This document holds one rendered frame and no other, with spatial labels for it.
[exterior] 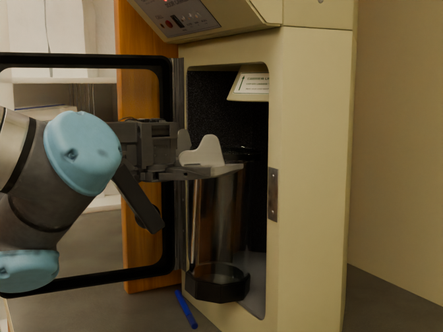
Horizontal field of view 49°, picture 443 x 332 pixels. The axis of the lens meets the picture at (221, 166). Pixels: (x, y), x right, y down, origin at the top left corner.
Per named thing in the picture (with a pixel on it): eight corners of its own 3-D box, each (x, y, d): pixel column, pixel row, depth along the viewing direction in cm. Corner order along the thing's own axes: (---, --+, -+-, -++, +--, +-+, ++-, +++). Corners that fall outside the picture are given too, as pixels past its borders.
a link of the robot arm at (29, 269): (12, 248, 46) (0, 155, 51) (-27, 300, 52) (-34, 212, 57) (89, 249, 51) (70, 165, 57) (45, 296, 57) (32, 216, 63)
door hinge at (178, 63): (180, 268, 94) (178, 58, 87) (186, 272, 91) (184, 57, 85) (173, 269, 93) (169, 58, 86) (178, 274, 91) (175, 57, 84)
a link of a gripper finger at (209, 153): (246, 135, 67) (178, 135, 66) (245, 178, 68) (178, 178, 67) (243, 132, 70) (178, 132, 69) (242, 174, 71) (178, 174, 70)
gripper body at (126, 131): (183, 122, 66) (93, 124, 61) (183, 184, 68) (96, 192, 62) (162, 118, 73) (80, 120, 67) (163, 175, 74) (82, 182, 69)
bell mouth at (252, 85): (294, 97, 89) (295, 66, 88) (365, 101, 74) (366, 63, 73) (207, 99, 81) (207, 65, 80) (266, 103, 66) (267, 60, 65)
